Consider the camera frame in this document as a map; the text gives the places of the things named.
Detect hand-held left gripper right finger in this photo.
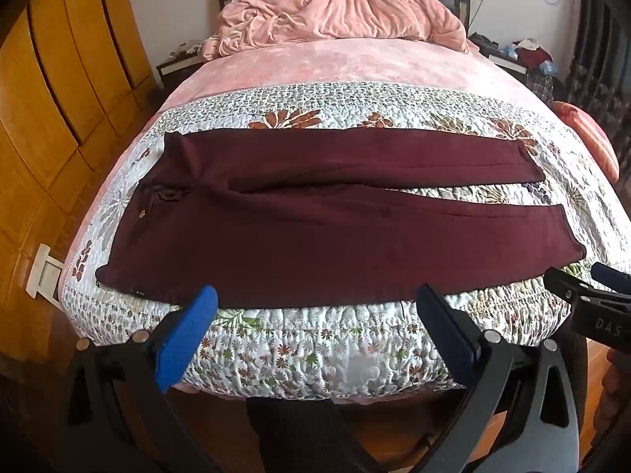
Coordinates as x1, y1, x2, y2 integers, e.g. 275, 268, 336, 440
416, 283, 585, 473

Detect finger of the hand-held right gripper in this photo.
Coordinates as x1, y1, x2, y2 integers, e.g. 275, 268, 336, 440
590, 263, 631, 304
543, 266, 592, 302

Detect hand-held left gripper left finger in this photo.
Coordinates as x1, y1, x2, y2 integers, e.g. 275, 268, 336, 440
64, 285, 222, 473

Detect maroon pants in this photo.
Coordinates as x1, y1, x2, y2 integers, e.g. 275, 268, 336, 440
95, 130, 587, 310

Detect person's right hand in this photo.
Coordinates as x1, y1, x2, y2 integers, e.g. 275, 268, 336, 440
594, 349, 631, 434

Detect orange striped pillow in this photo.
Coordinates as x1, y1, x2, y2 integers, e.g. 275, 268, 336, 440
552, 101, 622, 183

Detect person's leg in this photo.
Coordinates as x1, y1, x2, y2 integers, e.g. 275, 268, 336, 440
245, 397, 378, 473

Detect white plastic floor rack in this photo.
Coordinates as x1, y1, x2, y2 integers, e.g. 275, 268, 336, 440
24, 244, 65, 301

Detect plaid cloth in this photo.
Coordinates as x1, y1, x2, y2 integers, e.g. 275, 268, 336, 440
525, 71, 555, 106

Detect dark red cloth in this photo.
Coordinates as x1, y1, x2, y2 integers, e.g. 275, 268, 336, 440
517, 45, 555, 70

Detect dark nightstand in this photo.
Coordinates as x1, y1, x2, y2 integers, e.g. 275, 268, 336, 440
468, 32, 558, 80
157, 42, 205, 92

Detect dark curtain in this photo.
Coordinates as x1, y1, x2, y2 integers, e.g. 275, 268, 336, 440
562, 0, 631, 158

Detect floral quilted bedspread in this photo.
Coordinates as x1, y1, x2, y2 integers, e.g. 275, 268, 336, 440
58, 81, 631, 400

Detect orange wooden wardrobe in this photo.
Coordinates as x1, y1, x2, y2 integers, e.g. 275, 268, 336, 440
0, 0, 159, 356

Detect pink bed sheet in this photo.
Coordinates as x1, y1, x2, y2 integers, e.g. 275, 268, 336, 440
158, 37, 548, 119

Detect crumpled pink duvet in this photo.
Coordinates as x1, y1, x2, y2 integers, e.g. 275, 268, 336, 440
200, 0, 471, 60

